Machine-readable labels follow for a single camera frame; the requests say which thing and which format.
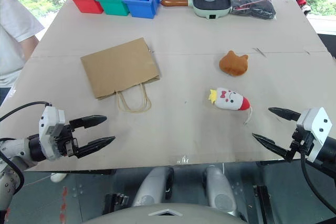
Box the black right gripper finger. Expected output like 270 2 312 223
268 107 302 123
251 133 297 163

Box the black fabric bundle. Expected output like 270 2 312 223
229 0 277 20

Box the white red plush toy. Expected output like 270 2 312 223
208 87 254 126

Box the green electric frying pan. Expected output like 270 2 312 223
160 0 233 20

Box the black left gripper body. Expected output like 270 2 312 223
51 123 79 158

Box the grey robot leg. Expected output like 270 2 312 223
131 166 175 208
202 165 237 217

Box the brown paper bag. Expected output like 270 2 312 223
80 37 161 113

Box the grey right robot leg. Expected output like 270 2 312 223
202 165 237 217

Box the blue plastic bin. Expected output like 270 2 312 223
122 0 163 20

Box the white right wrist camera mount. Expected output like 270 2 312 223
296 107 333 163

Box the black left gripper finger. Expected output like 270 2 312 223
76 136 116 159
69 115 108 130

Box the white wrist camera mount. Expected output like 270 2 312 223
296 107 333 163
38 105 66 161

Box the grey left robot leg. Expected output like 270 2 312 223
131 166 175 208

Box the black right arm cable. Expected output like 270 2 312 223
300 147 336 215

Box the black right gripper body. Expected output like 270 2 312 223
289 125 316 158

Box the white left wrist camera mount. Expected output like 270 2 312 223
38 105 66 161

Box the grey robot torso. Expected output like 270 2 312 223
83 202 249 224

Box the brown cat head plush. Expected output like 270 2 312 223
219 50 249 77

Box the white shoe on floor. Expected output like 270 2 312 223
50 172 68 183

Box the person in white shirt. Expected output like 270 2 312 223
0 0 45 106

